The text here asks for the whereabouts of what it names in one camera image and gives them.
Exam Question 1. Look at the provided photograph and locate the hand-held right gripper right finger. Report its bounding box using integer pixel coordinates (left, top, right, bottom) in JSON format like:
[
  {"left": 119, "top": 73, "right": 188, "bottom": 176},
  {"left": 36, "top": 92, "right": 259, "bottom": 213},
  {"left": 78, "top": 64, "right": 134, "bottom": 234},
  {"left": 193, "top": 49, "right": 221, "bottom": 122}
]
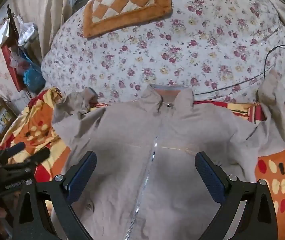
[{"left": 195, "top": 151, "right": 279, "bottom": 240}]

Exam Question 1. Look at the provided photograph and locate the orange red yellow blanket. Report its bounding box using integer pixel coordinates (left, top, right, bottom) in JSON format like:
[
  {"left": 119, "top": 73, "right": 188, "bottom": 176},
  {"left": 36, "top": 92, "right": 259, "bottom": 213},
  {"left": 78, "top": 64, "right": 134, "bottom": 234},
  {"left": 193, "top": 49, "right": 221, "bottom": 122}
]
[{"left": 0, "top": 87, "right": 285, "bottom": 240}]

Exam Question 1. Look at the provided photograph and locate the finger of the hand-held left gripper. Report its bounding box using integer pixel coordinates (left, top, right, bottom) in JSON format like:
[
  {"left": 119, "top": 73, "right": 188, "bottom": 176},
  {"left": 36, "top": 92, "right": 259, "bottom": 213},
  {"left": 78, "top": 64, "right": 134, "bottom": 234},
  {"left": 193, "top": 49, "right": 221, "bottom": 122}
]
[
  {"left": 20, "top": 147, "right": 51, "bottom": 167},
  {"left": 0, "top": 142, "right": 26, "bottom": 160}
]

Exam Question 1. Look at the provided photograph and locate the black cable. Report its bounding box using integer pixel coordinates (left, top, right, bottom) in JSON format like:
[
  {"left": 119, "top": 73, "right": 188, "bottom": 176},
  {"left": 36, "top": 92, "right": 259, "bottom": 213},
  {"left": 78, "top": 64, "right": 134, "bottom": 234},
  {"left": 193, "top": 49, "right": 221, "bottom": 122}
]
[{"left": 194, "top": 45, "right": 285, "bottom": 100}]

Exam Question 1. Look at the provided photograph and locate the orange cloth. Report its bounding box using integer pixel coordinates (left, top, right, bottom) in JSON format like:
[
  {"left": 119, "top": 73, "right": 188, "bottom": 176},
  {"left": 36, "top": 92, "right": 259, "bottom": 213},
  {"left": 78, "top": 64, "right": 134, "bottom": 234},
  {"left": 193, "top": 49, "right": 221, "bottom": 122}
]
[{"left": 83, "top": 0, "right": 172, "bottom": 38}]

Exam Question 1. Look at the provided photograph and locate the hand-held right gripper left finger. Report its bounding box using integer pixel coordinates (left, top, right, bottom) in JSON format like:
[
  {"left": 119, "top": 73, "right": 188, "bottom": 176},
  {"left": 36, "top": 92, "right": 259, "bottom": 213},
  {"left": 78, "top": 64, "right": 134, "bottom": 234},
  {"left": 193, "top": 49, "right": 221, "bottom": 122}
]
[{"left": 12, "top": 151, "right": 98, "bottom": 240}]

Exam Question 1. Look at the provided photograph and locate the beige zip jacket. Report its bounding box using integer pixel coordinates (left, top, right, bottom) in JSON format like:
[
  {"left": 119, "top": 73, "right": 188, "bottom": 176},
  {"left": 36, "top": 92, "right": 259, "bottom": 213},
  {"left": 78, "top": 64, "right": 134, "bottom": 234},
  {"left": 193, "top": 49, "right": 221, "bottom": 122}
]
[{"left": 52, "top": 69, "right": 285, "bottom": 240}]

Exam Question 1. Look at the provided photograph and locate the white paper bag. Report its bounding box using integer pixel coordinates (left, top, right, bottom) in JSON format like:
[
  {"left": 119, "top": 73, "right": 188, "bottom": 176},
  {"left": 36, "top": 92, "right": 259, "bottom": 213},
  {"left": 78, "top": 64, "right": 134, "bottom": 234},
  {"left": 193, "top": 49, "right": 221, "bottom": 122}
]
[{"left": 0, "top": 19, "right": 11, "bottom": 51}]

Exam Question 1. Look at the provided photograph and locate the pink plastic bag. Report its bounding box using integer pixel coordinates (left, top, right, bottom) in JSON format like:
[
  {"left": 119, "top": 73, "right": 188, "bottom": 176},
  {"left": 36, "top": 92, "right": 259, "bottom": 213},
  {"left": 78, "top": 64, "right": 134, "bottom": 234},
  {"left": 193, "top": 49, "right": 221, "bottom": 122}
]
[{"left": 9, "top": 52, "right": 31, "bottom": 71}]

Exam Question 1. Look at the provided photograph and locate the beige curtain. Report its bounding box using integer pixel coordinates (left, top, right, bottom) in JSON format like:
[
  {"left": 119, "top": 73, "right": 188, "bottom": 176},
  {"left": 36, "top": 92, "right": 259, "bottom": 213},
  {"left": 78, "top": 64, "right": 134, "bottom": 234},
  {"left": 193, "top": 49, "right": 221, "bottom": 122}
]
[{"left": 10, "top": 0, "right": 83, "bottom": 58}]

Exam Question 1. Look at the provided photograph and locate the blue plastic bag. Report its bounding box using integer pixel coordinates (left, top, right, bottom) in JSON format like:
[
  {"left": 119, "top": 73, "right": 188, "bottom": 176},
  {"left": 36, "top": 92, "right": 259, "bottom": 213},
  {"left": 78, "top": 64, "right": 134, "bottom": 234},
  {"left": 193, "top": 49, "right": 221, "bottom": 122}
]
[{"left": 23, "top": 62, "right": 46, "bottom": 93}]

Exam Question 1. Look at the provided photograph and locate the red wooden frame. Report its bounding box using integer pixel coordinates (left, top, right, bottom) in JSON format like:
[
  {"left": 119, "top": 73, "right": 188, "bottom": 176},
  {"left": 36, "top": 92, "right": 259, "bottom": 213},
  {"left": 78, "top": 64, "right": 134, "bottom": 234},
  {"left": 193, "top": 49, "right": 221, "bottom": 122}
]
[{"left": 1, "top": 43, "right": 26, "bottom": 92}]

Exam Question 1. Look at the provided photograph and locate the floral quilt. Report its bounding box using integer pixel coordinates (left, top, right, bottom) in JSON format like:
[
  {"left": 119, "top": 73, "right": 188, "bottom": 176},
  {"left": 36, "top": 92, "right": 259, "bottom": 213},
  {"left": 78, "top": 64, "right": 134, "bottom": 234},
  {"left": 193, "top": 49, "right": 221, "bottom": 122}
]
[{"left": 41, "top": 0, "right": 285, "bottom": 105}]

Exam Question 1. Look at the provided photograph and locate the framed picture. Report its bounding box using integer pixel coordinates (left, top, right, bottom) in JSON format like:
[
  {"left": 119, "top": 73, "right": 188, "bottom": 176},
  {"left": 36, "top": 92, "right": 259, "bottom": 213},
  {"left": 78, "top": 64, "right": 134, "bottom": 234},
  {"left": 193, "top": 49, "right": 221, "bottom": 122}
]
[{"left": 0, "top": 99, "right": 17, "bottom": 136}]

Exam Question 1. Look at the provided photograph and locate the clear plastic bag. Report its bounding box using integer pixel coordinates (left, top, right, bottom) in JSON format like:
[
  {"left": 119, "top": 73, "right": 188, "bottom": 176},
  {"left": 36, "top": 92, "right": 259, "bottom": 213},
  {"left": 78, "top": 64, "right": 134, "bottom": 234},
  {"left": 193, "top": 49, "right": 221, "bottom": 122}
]
[{"left": 17, "top": 15, "right": 38, "bottom": 47}]

